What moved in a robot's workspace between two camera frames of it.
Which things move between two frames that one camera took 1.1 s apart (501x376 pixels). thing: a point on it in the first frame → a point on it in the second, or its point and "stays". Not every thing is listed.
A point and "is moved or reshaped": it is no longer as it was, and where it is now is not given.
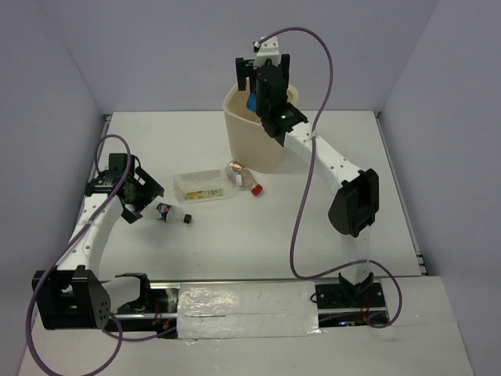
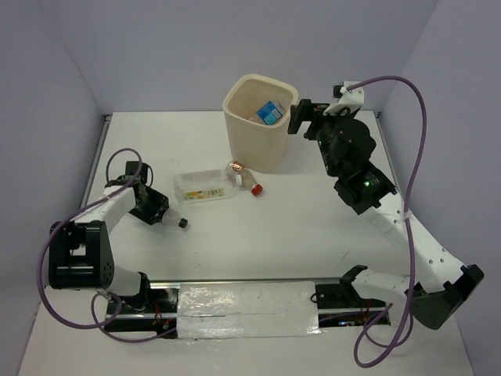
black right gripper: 244,69 → 304,110
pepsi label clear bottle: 172,214 is moved or reshaped
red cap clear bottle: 242,178 stays
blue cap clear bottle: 251,103 is moved or reshaped
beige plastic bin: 250,146 stays
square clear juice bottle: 204,185 stays
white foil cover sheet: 250,309 stays
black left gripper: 150,187 → 159,200
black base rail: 155,306 stays
